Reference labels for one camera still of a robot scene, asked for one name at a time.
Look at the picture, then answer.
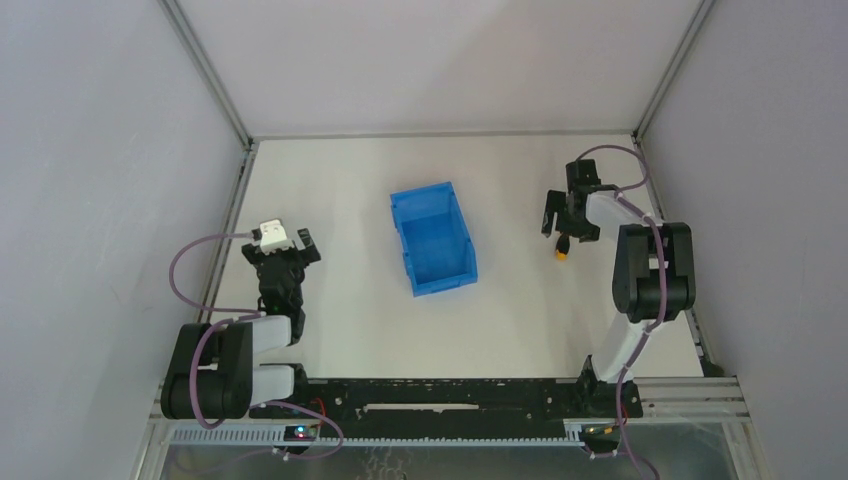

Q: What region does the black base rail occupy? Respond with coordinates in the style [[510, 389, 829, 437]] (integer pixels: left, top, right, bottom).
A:
[[249, 378, 644, 439]]

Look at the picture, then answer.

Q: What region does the grey cable duct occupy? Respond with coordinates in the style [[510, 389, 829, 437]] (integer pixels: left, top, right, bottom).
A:
[[169, 424, 585, 447]]

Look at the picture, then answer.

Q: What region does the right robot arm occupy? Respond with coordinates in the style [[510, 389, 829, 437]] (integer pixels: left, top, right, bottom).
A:
[[541, 159, 696, 403]]

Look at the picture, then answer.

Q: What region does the small electronics board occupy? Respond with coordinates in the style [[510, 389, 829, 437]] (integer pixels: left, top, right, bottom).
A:
[[284, 425, 320, 442]]

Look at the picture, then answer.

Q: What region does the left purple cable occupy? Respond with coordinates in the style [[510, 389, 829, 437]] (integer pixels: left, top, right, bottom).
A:
[[168, 231, 345, 462]]

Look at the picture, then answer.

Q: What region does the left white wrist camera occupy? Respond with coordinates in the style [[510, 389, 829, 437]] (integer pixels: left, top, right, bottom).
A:
[[253, 219, 295, 254]]

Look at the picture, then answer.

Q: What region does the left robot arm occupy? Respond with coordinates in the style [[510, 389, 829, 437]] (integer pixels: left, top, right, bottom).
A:
[[160, 219, 321, 429]]

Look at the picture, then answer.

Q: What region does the blue plastic bin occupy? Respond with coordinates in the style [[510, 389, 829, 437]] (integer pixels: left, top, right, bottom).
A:
[[390, 182, 478, 297]]

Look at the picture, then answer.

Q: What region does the orange black screwdriver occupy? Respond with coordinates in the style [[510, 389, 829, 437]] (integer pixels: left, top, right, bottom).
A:
[[555, 233, 571, 261]]

